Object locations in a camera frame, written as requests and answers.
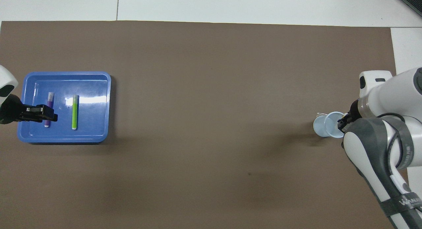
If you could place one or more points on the brown table mat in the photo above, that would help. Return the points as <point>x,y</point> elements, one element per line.
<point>211,90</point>

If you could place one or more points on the blue plastic tray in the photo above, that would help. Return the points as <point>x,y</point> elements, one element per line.
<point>92,123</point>

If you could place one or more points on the green highlighter pen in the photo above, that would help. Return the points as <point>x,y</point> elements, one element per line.
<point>75,113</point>

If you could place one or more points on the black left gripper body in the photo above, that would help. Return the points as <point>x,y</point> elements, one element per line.
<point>11,112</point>

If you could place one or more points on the dark grey ribbed device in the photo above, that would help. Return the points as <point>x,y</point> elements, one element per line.
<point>413,1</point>

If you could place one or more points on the translucent plastic cup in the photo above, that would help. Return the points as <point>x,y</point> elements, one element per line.
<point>319,126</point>

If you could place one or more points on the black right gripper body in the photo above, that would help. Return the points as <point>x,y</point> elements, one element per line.
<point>354,112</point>

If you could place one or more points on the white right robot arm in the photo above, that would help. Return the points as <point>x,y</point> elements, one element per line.
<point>362,149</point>

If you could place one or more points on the purple highlighter pen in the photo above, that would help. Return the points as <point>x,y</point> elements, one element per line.
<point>49,99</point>

